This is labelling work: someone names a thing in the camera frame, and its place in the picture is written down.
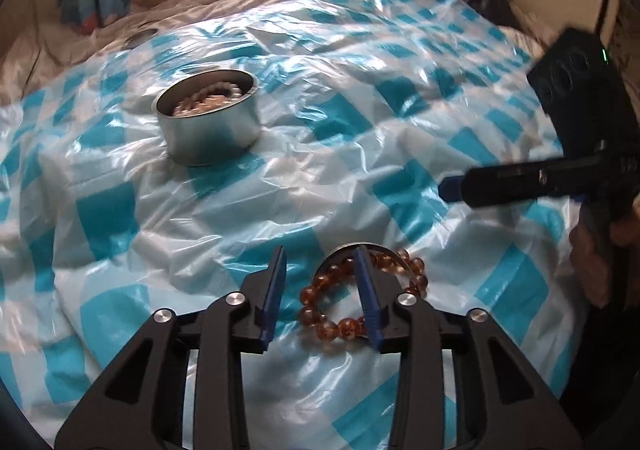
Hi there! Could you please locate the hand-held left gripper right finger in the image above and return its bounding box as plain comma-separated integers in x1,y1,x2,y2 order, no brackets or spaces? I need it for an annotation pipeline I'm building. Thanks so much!
351,246,583,450

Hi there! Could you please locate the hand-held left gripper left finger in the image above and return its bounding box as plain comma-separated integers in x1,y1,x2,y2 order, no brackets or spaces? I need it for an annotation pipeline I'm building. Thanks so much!
54,245,290,450

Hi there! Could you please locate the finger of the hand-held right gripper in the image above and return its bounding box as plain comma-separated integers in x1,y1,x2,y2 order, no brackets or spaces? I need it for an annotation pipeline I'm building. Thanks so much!
438,154,602,209

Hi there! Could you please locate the amber bead bracelet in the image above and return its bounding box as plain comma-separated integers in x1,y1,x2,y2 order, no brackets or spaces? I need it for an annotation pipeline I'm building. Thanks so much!
298,250,430,344

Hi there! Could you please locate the round metal tin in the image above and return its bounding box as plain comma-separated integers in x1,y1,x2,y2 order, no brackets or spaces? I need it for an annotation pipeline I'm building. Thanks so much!
152,69,263,167

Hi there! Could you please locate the pearl bead bracelet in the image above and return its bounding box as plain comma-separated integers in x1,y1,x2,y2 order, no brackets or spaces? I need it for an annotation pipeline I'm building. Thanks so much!
172,79,244,117

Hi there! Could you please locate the person's right forearm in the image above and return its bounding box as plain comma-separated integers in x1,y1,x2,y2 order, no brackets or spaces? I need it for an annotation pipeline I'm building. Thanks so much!
560,295,637,413

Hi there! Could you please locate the person's right hand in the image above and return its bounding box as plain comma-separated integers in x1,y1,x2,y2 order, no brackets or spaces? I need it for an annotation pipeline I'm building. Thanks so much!
569,202,640,307

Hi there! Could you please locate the blue checkered plastic sheet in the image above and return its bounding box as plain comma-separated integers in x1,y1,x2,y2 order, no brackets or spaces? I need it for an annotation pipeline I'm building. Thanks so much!
0,0,603,450

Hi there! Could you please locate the white striped duvet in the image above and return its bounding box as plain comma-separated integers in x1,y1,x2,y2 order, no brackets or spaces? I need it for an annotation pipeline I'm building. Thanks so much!
0,0,418,98

